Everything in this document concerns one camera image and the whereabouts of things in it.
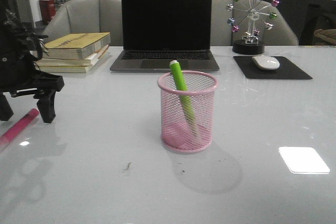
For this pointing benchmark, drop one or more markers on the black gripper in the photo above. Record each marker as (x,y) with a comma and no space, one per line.
(20,76)

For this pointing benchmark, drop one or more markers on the pink highlighter pen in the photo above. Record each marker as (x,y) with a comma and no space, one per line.
(19,126)

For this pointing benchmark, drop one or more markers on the green highlighter pen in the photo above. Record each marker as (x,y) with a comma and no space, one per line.
(181,85)

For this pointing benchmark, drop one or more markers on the pink mesh pen holder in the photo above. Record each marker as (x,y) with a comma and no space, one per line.
(175,131)

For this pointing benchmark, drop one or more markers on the bottom yellow book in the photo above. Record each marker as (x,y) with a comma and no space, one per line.
(66,69)

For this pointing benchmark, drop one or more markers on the yellow book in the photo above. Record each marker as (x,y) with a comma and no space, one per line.
(66,69)
(76,46)

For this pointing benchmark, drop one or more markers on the top yellow book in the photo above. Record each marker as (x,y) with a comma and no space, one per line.
(76,46)

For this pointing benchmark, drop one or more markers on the middle cream book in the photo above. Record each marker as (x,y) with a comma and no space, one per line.
(88,61)

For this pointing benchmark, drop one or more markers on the red bin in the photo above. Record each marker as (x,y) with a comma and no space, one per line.
(47,9)

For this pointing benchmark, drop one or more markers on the left grey armchair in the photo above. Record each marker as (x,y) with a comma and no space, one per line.
(87,16)

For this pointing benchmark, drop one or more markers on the grey armchair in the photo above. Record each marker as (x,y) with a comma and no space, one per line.
(221,34)
(87,16)

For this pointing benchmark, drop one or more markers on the grey open laptop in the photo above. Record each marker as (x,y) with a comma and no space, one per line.
(155,32)

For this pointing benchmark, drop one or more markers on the right grey armchair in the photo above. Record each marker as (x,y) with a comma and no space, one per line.
(221,34)

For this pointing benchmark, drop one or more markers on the white computer mouse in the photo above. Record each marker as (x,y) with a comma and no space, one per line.
(266,62)

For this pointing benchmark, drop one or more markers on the ferris wheel desk toy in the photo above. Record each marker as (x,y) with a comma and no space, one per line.
(250,44)

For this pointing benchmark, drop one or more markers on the black mouse pad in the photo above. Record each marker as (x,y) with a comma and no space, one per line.
(286,71)

